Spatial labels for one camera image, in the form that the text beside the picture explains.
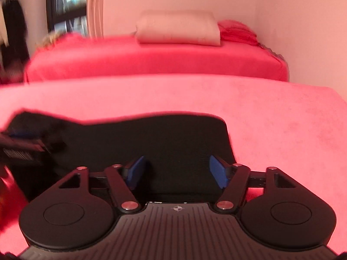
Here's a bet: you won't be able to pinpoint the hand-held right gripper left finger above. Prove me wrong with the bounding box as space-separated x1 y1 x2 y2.
58 155 147 214

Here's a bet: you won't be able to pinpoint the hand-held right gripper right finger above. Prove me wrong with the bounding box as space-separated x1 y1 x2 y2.
209 155 297 214

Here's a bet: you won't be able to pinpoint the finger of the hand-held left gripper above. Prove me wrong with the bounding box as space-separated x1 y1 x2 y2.
41 138 67 154

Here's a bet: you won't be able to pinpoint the black pants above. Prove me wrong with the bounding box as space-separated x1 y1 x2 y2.
0 109 237 204

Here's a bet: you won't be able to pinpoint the beige crumpled cloth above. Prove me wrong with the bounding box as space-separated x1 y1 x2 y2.
40 31 69 49

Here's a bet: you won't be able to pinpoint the hanging dark clothes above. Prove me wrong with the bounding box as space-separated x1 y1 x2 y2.
0 0 31 85

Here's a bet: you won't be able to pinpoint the pink bed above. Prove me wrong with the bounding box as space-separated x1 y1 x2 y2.
23 33 290 84

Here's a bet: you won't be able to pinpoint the folded red blanket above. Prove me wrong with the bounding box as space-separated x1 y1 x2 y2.
217 19 261 47

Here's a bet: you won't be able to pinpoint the dark framed window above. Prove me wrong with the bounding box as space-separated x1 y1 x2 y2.
46 0 89 36

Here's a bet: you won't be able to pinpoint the white curtain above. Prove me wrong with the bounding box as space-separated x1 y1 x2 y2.
86 0 105 39

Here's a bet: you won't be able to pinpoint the pink embossed pillow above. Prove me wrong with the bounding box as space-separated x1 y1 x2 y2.
135 10 222 46

